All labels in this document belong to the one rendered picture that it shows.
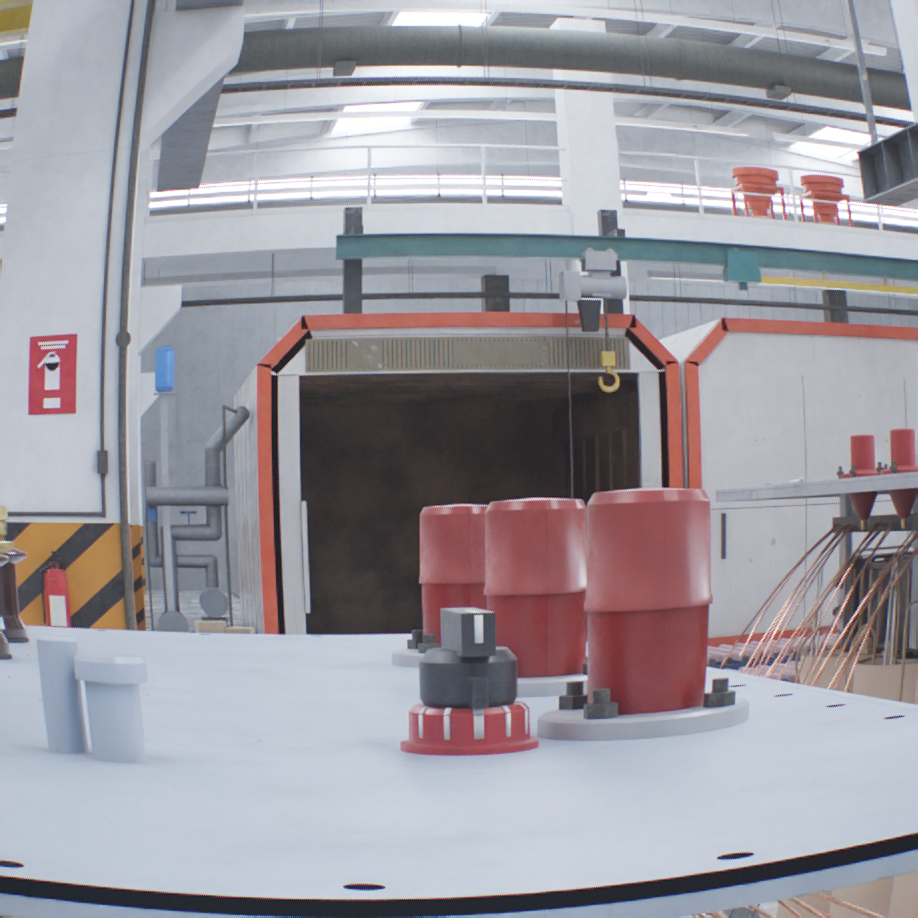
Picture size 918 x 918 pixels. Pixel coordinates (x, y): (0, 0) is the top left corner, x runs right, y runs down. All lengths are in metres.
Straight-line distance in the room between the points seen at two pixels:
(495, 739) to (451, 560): 0.71
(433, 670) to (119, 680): 0.19
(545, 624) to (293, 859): 0.76
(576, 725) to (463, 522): 0.67
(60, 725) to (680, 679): 0.35
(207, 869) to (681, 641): 0.51
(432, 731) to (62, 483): 10.65
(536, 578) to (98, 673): 0.53
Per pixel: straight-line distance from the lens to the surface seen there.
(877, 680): 4.01
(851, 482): 3.77
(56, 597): 11.52
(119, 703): 0.96
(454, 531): 1.75
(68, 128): 11.93
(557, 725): 1.10
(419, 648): 1.74
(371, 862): 0.68
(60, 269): 11.77
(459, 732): 1.04
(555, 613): 1.43
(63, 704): 0.99
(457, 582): 1.75
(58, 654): 0.99
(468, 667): 1.05
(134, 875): 0.63
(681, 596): 1.10
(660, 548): 1.10
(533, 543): 1.42
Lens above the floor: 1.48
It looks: 2 degrees up
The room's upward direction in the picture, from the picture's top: 1 degrees counter-clockwise
